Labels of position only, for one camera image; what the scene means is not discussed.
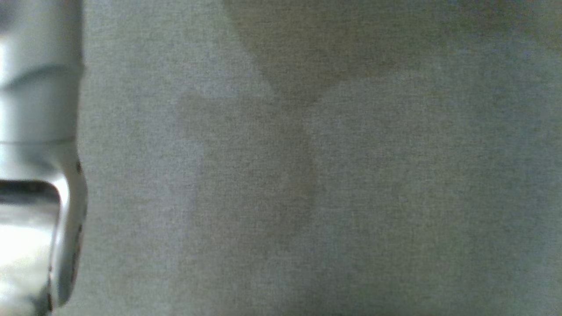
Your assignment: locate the large grey sofa seat cushion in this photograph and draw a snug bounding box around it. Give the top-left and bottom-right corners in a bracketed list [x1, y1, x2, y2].
[53, 0, 562, 316]

